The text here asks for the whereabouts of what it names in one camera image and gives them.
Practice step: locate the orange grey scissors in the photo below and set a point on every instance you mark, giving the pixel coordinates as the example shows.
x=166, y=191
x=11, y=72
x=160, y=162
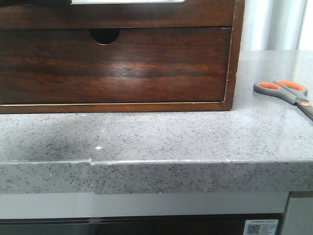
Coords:
x=291, y=92

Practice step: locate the wooden drawer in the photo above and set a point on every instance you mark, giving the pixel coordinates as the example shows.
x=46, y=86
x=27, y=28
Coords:
x=142, y=65
x=187, y=13

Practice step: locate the dark wooden drawer cabinet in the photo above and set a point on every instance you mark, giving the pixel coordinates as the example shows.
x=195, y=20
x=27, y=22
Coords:
x=105, y=36

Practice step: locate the black appliance under counter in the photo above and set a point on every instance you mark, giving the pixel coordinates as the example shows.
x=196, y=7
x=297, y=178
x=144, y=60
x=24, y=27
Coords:
x=231, y=224

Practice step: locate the white QR code label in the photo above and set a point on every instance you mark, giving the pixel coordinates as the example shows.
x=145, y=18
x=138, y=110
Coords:
x=260, y=227

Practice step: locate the white cabinet door panel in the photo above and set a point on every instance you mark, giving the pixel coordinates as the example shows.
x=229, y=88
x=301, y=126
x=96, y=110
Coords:
x=299, y=214

